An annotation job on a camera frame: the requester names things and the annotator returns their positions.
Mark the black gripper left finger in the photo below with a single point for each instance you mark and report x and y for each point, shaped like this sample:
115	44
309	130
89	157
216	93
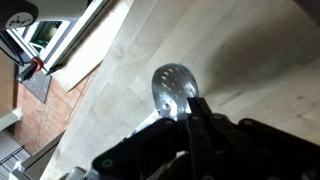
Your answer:
156	150

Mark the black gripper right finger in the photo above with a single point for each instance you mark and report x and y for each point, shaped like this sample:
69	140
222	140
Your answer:
253	150

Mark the silver slotted cooking spoon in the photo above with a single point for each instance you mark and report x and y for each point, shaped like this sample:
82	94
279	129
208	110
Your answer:
173	86

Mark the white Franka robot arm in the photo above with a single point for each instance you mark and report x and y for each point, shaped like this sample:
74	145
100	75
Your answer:
20	15

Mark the light wooden stand plank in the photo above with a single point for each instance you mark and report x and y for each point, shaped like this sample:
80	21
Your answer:
93	46

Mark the grey floor mat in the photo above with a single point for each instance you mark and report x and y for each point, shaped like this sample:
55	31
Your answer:
38	87

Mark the red black clamp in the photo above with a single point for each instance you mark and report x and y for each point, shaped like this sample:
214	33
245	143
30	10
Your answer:
37	62

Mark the metal robot stand frame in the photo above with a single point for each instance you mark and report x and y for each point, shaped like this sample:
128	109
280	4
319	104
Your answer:
76	26

